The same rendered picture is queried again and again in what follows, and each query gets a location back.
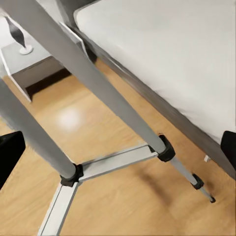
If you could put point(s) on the nightstand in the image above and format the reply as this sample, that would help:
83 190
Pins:
26 69

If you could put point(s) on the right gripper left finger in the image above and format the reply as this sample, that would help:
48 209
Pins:
12 146

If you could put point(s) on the bed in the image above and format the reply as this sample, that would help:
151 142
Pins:
179 55

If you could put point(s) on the camera tripod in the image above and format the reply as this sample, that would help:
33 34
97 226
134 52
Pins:
35 20

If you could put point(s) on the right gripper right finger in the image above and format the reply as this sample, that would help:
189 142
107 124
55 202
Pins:
228 146

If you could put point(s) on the table lamp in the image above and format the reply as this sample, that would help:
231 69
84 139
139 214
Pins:
16 34

